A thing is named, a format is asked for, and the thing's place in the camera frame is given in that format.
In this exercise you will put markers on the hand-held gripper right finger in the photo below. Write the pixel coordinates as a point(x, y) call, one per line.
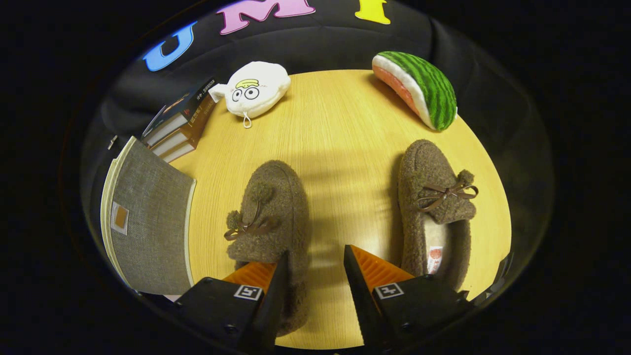
point(362, 296)

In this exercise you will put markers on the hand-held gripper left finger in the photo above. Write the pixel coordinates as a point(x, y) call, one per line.
point(268, 305)

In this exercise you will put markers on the brown fuzzy shoe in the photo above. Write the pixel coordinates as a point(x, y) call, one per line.
point(424, 167)
point(276, 207)

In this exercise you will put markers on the grey fabric storage box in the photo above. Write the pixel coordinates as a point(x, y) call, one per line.
point(153, 222)

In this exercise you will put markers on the brown hardcover book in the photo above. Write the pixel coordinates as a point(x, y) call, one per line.
point(185, 150)
point(199, 123)

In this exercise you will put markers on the white cartoon face plush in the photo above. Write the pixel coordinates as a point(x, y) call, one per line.
point(259, 88)

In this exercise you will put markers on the dark cover book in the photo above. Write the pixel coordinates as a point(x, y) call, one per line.
point(190, 101)

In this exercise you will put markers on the watermelon slice plush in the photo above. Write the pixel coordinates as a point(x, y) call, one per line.
point(429, 84)

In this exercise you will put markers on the silver clip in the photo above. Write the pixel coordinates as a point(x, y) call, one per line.
point(112, 142)

